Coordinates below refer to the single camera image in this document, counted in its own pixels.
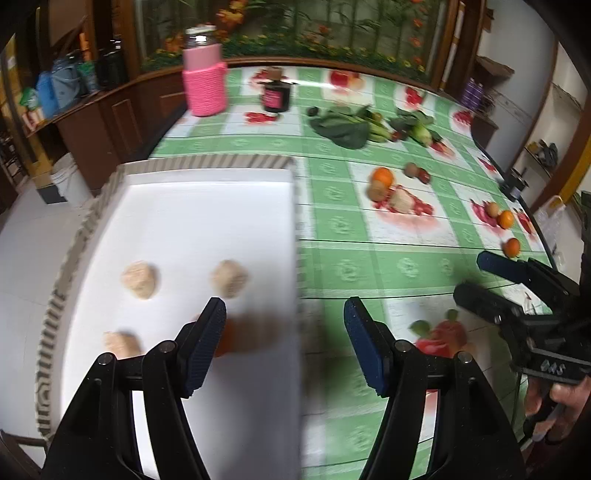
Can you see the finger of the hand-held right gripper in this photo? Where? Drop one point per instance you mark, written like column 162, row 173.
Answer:
column 501, row 266
column 480, row 299

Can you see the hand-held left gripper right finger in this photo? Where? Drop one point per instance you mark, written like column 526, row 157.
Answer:
column 364, row 350

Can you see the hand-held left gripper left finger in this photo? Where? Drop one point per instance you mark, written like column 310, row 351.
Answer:
column 203, row 350

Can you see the small orange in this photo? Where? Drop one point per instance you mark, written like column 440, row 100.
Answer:
column 505, row 219
column 511, row 248

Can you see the small brown fruit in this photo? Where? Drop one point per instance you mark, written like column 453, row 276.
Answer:
column 492, row 209
column 410, row 170

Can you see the white tray with striped rim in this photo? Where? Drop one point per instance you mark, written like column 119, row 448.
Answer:
column 184, row 221

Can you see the large orange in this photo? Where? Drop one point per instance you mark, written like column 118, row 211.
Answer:
column 383, row 176

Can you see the person's right hand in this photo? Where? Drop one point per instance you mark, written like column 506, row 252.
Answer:
column 572, row 406

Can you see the clear plastic bag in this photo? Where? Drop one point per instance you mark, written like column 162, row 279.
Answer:
column 551, row 221

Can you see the black device on table edge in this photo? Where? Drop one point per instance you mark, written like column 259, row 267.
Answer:
column 513, row 184

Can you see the green checked fruit-print tablecloth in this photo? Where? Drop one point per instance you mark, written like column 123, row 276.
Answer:
column 332, row 221

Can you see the green leafy vegetable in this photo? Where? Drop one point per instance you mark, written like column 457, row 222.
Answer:
column 418, row 127

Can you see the red cherry tomato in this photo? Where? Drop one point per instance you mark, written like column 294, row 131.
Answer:
column 398, row 136

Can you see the purple bottles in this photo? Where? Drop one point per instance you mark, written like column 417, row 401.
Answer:
column 472, row 93

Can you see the green bok choy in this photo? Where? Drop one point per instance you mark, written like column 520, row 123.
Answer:
column 344, row 129

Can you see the white plastic bucket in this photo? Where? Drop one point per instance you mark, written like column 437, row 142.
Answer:
column 69, row 182

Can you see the brown wooden cabinet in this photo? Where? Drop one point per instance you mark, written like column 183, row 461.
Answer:
column 115, row 124

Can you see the dark jar with pink label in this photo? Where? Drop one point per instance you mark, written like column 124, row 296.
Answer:
column 276, row 94

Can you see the pink knitted sleeve bottle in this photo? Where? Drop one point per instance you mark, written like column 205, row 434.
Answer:
column 205, row 83

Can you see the dark thermos jug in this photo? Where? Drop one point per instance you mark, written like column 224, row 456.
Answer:
column 111, row 64

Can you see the green snack bag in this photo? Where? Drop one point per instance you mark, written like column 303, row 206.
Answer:
column 30, row 99

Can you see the floral wall mural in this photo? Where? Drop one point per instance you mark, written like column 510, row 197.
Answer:
column 323, row 27

